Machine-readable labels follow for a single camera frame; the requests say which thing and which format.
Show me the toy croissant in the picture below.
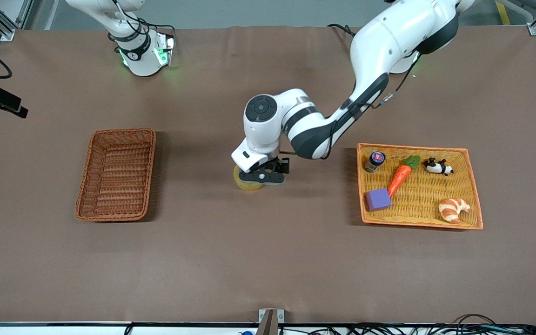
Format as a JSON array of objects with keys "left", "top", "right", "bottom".
[{"left": 438, "top": 198, "right": 471, "bottom": 224}]

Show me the brown wicker basket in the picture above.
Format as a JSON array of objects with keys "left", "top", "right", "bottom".
[{"left": 74, "top": 128, "right": 157, "bottom": 222}]

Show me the black white panda toy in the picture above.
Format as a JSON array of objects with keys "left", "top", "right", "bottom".
[{"left": 423, "top": 157, "right": 455, "bottom": 176}]

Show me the black cable bundle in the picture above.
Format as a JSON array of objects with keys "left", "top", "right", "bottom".
[{"left": 277, "top": 314, "right": 536, "bottom": 335}]

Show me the black left base cable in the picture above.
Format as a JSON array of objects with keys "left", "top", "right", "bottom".
[{"left": 327, "top": 23, "right": 357, "bottom": 38}]

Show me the orange wicker tray basket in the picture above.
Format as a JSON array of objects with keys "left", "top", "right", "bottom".
[{"left": 356, "top": 142, "right": 484, "bottom": 230}]

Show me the brown table mat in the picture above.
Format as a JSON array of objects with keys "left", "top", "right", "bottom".
[{"left": 0, "top": 26, "right": 536, "bottom": 325}]

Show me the black base cable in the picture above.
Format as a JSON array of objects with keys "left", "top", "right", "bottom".
[
  {"left": 135, "top": 16, "right": 177, "bottom": 40},
  {"left": 327, "top": 23, "right": 357, "bottom": 38}
]

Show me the purple foam cube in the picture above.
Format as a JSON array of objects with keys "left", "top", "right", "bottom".
[{"left": 365, "top": 188, "right": 392, "bottom": 212}]

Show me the small dark jar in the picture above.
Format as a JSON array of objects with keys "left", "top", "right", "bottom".
[{"left": 365, "top": 151, "right": 386, "bottom": 173}]

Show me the metal bracket with post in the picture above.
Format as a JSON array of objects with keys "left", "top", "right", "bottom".
[{"left": 258, "top": 308, "right": 285, "bottom": 335}]

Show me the yellow tape roll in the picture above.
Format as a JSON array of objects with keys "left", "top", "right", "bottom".
[{"left": 233, "top": 164, "right": 265, "bottom": 192}]

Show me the right base connector plate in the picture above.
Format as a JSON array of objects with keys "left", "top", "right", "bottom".
[{"left": 154, "top": 33, "right": 175, "bottom": 68}]

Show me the black right base cable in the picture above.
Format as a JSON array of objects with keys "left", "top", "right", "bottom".
[{"left": 135, "top": 16, "right": 177, "bottom": 40}]

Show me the orange toy carrot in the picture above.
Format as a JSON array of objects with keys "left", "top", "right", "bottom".
[{"left": 387, "top": 155, "right": 421, "bottom": 198}]

